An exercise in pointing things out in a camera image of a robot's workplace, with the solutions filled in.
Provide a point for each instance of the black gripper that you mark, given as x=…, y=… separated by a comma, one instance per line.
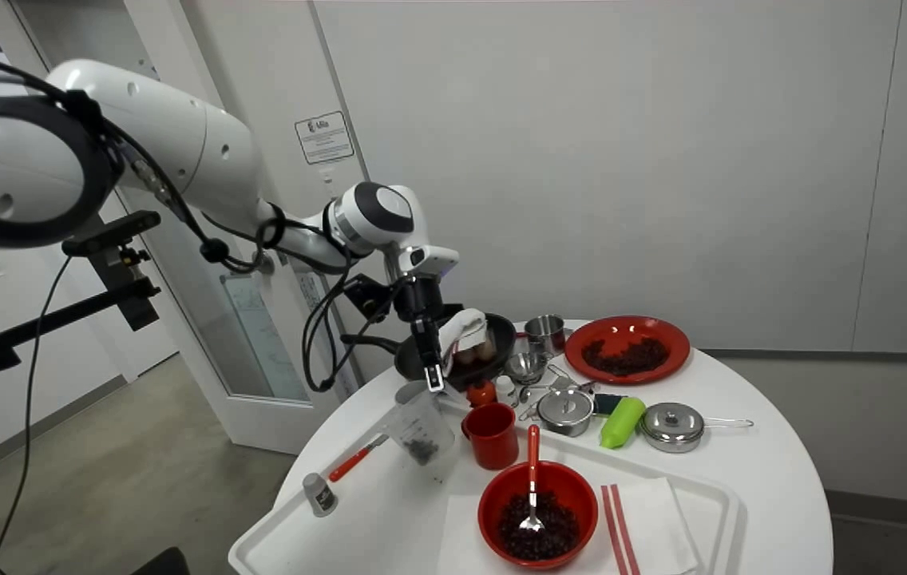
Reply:
x=417, y=301

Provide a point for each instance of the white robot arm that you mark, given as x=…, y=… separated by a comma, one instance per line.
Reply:
x=73, y=136

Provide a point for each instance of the red bowl with beans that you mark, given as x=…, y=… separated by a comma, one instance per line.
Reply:
x=568, y=508

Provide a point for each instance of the white cloth in pan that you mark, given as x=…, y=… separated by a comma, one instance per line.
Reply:
x=457, y=334

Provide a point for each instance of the black frying pan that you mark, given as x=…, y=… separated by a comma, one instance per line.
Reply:
x=469, y=369

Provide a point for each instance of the small orange red object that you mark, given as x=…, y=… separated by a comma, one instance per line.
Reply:
x=484, y=394

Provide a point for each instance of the metal strainer cup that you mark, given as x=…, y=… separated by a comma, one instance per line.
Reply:
x=525, y=363

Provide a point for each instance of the small metal cup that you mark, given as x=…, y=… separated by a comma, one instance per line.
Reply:
x=548, y=330

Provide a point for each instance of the red plastic cup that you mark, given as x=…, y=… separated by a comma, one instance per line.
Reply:
x=494, y=437

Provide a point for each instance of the small metal pot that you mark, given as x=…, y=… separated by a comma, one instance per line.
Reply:
x=568, y=409

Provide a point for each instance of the white plastic tray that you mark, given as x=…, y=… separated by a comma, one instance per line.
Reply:
x=393, y=519

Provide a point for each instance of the red plate with beans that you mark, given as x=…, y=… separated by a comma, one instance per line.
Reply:
x=627, y=350

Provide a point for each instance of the green plastic container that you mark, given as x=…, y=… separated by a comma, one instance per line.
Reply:
x=622, y=421

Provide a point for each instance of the paper sign on door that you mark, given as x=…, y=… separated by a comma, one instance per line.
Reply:
x=324, y=139

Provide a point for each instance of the round metal tin lid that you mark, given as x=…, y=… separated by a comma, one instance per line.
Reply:
x=672, y=425

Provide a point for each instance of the red striped white napkin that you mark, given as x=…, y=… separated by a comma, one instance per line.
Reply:
x=647, y=529

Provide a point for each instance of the red handled utensil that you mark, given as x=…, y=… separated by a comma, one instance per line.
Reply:
x=321, y=488

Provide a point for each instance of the metal spoon red handle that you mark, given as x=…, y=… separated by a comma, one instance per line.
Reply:
x=533, y=521

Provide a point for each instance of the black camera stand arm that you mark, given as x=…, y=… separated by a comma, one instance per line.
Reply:
x=106, y=248

